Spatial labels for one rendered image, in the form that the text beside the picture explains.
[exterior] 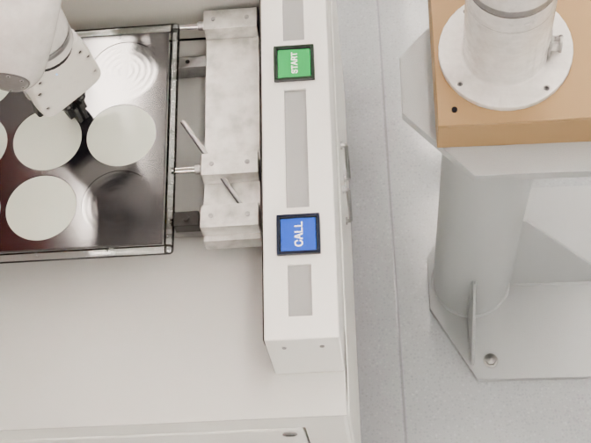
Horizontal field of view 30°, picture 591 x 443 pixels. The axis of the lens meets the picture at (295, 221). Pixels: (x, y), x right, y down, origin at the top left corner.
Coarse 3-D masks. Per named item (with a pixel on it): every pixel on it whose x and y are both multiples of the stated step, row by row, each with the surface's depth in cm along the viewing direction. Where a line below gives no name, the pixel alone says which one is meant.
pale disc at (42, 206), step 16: (48, 176) 155; (16, 192) 155; (32, 192) 154; (48, 192) 154; (64, 192) 154; (16, 208) 154; (32, 208) 153; (48, 208) 153; (64, 208) 153; (16, 224) 153; (32, 224) 152; (48, 224) 152; (64, 224) 152
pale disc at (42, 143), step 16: (32, 128) 159; (48, 128) 159; (64, 128) 158; (80, 128) 158; (16, 144) 158; (32, 144) 158; (48, 144) 158; (64, 144) 157; (32, 160) 157; (48, 160) 156; (64, 160) 156
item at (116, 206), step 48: (96, 48) 164; (144, 48) 163; (96, 96) 160; (144, 96) 160; (0, 192) 155; (96, 192) 154; (144, 192) 153; (0, 240) 152; (48, 240) 151; (96, 240) 150; (144, 240) 150
